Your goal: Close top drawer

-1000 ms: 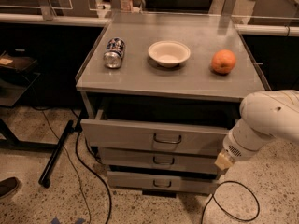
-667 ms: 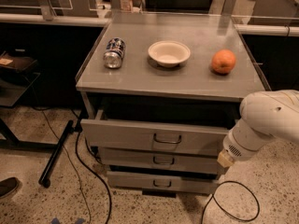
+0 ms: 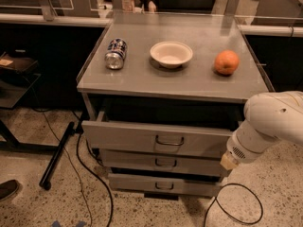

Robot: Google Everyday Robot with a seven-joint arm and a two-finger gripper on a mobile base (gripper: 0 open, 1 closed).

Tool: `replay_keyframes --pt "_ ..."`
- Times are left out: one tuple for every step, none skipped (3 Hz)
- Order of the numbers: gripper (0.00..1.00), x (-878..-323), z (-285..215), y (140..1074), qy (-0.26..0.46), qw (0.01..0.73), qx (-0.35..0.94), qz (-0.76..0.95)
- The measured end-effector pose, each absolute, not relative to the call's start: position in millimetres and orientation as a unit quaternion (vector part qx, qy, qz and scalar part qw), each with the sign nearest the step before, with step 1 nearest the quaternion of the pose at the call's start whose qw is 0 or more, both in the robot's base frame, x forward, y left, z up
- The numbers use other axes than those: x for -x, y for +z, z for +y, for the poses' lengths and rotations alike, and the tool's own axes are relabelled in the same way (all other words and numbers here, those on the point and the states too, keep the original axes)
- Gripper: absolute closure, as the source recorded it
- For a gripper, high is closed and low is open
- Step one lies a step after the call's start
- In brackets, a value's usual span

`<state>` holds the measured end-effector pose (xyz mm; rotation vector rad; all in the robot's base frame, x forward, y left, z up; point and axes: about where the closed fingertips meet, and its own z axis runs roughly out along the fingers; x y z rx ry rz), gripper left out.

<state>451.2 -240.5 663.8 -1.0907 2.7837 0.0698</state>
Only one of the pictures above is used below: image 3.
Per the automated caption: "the grey middle drawer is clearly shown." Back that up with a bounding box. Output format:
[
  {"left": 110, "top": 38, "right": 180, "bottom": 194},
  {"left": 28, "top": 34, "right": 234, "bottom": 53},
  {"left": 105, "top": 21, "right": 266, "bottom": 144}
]
[{"left": 100, "top": 149, "right": 229, "bottom": 177}]

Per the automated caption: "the black top drawer handle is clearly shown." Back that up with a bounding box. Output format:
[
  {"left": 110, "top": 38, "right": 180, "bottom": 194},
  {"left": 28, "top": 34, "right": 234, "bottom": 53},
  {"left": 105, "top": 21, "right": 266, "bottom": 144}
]
[{"left": 155, "top": 135, "right": 185, "bottom": 147}]

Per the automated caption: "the grey drawer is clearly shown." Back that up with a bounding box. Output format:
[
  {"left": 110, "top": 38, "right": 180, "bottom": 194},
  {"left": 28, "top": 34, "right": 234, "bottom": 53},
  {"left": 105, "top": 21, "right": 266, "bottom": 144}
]
[
  {"left": 108, "top": 173, "right": 222, "bottom": 197},
  {"left": 81, "top": 112, "right": 232, "bottom": 158},
  {"left": 100, "top": 149, "right": 229, "bottom": 177}
]

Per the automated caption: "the dark shoe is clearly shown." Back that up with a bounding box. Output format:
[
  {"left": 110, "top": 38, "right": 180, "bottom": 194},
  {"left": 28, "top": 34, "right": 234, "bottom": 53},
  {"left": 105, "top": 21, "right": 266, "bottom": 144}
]
[{"left": 0, "top": 180, "right": 20, "bottom": 201}]

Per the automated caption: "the blue soda can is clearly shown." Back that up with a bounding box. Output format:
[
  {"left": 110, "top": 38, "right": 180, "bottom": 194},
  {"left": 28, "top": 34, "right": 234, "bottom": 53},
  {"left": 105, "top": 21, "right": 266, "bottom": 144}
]
[{"left": 104, "top": 38, "right": 128, "bottom": 70}]

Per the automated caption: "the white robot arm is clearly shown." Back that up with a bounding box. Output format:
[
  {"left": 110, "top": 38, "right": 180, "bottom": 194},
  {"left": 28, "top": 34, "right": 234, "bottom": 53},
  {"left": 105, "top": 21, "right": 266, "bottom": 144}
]
[{"left": 221, "top": 91, "right": 303, "bottom": 170}]

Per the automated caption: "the white paper bowl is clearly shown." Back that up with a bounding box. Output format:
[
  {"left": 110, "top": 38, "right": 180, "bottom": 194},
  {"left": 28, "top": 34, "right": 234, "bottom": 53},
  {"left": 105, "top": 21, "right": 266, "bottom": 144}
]
[{"left": 150, "top": 41, "right": 193, "bottom": 69}]

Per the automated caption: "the black metal bar stand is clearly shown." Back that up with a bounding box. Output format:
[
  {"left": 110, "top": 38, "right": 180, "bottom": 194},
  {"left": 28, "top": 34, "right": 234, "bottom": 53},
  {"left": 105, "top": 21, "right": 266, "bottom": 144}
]
[{"left": 39, "top": 122, "right": 74, "bottom": 191}]

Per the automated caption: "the black floor cable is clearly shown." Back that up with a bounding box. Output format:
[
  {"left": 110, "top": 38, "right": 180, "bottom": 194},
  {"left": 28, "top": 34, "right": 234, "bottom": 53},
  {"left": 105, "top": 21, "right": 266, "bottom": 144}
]
[
  {"left": 75, "top": 111, "right": 115, "bottom": 227},
  {"left": 203, "top": 183, "right": 264, "bottom": 227}
]

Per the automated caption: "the grey top drawer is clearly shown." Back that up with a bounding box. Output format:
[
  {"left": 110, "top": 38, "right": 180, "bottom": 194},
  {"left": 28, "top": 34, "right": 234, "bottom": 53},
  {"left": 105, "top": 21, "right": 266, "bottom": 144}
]
[{"left": 81, "top": 112, "right": 232, "bottom": 158}]

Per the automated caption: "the orange fruit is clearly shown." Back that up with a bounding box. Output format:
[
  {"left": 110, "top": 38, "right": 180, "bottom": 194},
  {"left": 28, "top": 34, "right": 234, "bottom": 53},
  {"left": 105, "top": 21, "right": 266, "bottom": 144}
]
[{"left": 214, "top": 50, "right": 240, "bottom": 76}]

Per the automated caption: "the dark side cart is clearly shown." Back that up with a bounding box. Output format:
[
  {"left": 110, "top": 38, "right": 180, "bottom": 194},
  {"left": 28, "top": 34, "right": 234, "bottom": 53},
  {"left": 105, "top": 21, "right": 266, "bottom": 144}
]
[{"left": 0, "top": 52, "right": 40, "bottom": 109}]

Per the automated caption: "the grey bottom drawer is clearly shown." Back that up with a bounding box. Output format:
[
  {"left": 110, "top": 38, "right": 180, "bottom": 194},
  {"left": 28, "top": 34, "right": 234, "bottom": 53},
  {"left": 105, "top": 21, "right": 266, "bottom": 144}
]
[{"left": 108, "top": 173, "right": 222, "bottom": 197}]

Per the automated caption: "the black floor cable left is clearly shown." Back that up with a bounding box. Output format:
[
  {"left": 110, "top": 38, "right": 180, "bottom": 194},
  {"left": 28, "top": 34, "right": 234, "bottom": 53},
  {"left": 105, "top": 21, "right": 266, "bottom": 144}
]
[{"left": 75, "top": 111, "right": 115, "bottom": 227}]

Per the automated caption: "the black floor cable right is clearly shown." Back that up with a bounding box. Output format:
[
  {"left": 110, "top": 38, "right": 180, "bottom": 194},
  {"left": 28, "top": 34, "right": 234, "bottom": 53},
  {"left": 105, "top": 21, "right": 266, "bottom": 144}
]
[{"left": 203, "top": 183, "right": 264, "bottom": 227}]

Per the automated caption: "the grey drawer cabinet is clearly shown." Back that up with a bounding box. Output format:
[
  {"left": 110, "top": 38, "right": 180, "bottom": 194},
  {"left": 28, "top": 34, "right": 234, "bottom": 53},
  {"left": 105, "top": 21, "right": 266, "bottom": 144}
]
[{"left": 78, "top": 13, "right": 271, "bottom": 133}]

